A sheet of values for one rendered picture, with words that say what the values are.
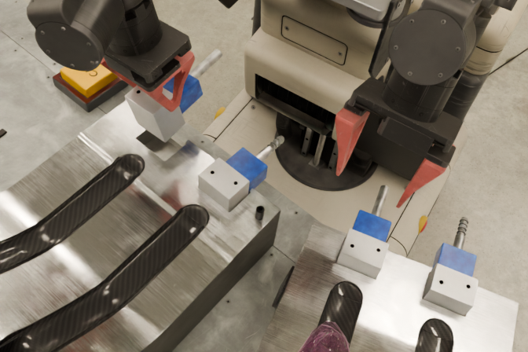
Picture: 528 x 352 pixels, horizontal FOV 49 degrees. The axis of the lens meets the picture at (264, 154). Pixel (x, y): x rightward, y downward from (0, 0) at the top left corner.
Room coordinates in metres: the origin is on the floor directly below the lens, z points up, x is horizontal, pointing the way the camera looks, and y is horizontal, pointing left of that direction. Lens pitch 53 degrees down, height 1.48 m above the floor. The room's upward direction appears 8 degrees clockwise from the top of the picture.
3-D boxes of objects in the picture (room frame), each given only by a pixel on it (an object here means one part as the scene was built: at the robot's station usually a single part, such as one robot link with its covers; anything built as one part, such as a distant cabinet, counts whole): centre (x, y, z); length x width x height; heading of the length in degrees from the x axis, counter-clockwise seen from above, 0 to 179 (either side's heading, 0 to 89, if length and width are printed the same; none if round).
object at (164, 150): (0.44, 0.13, 0.87); 0.05 x 0.05 x 0.04; 57
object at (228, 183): (0.42, 0.02, 0.89); 0.13 x 0.05 x 0.05; 146
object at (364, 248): (0.38, -0.15, 0.86); 0.13 x 0.05 x 0.05; 164
